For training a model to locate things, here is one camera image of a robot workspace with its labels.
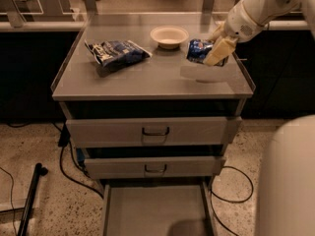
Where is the blue chip bag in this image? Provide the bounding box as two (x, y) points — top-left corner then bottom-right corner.
(85, 40), (152, 68)

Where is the white railing bar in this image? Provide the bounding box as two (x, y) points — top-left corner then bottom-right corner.
(0, 21), (310, 32)

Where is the thin black cable far left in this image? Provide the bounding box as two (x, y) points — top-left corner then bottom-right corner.
(0, 166), (18, 236)

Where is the white paper bowl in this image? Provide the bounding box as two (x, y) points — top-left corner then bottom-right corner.
(151, 26), (189, 50)

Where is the top grey drawer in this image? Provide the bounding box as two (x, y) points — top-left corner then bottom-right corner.
(66, 117), (241, 148)

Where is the black floor cable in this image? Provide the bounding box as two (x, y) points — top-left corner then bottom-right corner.
(210, 165), (255, 236)
(6, 120), (104, 200)

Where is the black floor cable right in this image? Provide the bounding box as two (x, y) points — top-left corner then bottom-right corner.
(210, 165), (255, 236)

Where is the grey drawer cabinet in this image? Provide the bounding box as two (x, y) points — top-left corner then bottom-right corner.
(52, 13), (254, 225)

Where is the black pole stand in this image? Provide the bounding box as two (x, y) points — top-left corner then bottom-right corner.
(18, 163), (48, 236)

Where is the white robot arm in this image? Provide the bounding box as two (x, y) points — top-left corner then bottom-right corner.
(204, 0), (315, 236)

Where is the middle grey drawer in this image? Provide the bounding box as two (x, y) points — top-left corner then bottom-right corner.
(85, 156), (226, 179)

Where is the black floor cable left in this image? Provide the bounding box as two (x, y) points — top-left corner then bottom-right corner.
(6, 120), (104, 200)

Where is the blue pepsi can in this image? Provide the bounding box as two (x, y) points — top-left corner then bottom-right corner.
(186, 38), (228, 67)

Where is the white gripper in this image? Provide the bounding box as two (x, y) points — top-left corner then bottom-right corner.
(203, 0), (264, 66)

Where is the bottom grey open drawer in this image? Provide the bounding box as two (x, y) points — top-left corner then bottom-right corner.
(100, 181), (217, 236)

